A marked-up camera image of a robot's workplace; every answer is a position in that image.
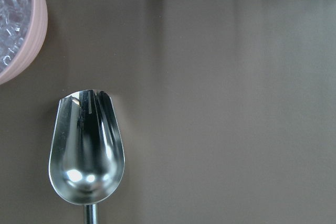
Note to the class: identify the steel ice scoop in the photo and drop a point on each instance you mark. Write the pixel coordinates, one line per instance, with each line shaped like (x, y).
(86, 161)

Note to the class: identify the pink bowl of ice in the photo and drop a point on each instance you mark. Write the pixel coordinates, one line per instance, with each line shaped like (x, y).
(23, 31)

